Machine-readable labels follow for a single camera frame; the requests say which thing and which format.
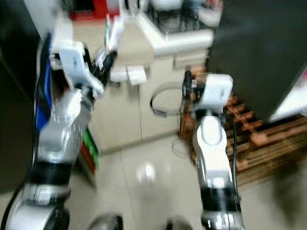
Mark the white printed bottle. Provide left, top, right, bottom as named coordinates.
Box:
left=104, top=14, right=126, bottom=54

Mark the dark grey fridge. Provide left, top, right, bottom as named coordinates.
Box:
left=207, top=0, right=307, bottom=124

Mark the white paper label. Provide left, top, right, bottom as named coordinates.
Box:
left=110, top=66, right=128, bottom=85
left=127, top=65, right=147, bottom=87

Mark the red box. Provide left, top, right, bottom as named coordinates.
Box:
left=69, top=0, right=121, bottom=21

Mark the white counter cabinet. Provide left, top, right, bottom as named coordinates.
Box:
left=72, top=10, right=217, bottom=155

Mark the blue panel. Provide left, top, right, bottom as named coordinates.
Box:
left=34, top=55, right=54, bottom=132

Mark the white bowl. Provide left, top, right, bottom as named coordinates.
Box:
left=149, top=0, right=189, bottom=13

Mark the dark cabinet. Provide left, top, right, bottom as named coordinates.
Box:
left=0, top=0, right=47, bottom=193

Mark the wooden slat pallet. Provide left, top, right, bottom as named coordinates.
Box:
left=179, top=67, right=307, bottom=188

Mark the grey robot left leg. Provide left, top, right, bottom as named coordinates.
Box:
left=88, top=213, right=124, bottom=230

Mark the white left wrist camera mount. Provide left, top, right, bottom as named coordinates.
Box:
left=59, top=41, right=105, bottom=99

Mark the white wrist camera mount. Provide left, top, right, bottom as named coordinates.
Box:
left=201, top=73, right=235, bottom=114
left=59, top=41, right=105, bottom=99

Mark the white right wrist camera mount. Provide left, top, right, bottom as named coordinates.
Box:
left=201, top=73, right=235, bottom=114

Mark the black looped cable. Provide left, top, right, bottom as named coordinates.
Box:
left=149, top=83, right=184, bottom=118

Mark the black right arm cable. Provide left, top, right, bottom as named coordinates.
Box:
left=232, top=121, right=242, bottom=204

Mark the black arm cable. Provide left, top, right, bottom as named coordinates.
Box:
left=0, top=182, right=29, bottom=230
left=232, top=121, right=242, bottom=204

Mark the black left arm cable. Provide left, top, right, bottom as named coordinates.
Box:
left=0, top=182, right=29, bottom=230

